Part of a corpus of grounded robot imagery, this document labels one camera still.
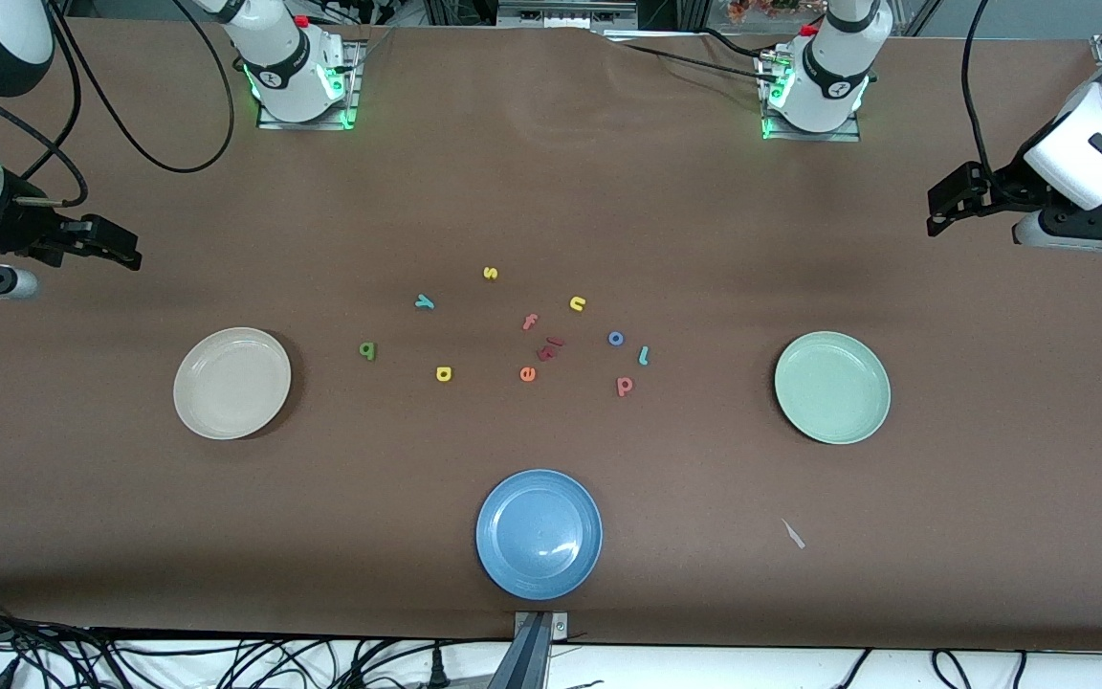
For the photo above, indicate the cyan letter y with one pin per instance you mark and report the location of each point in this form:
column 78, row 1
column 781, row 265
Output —
column 425, row 303

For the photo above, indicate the pink letter p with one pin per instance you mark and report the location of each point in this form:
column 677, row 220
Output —
column 621, row 385

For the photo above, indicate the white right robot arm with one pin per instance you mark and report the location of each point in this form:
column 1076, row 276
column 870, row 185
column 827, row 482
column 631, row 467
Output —
column 283, row 67

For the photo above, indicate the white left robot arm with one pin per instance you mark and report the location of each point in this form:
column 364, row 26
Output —
column 833, row 67

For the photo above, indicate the beige round plate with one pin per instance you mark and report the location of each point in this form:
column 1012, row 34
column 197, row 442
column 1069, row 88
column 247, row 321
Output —
column 231, row 383

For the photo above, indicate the pale green round plate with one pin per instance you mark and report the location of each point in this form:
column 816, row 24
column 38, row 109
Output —
column 832, row 388

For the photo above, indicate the orange artificial flowers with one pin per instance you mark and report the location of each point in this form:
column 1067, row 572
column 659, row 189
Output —
column 761, row 8

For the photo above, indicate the white paper scrap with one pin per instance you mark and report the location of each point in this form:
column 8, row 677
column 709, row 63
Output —
column 793, row 534

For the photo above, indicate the dark red letter t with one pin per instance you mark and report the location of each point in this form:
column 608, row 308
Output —
column 545, row 353

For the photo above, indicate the blue round plate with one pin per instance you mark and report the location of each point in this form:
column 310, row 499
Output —
column 539, row 534

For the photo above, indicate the black power plug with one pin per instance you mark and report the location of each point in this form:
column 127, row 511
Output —
column 436, row 670

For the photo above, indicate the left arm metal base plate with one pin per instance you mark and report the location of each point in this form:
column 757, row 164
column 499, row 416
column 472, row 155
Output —
column 800, row 134

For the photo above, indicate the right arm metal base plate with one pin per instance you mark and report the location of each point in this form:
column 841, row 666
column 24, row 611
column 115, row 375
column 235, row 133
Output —
column 350, row 91

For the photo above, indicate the aluminium frame structure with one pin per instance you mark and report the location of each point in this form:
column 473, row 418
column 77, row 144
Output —
column 561, row 11

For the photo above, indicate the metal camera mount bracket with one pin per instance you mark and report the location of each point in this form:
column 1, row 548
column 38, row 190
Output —
column 532, row 651

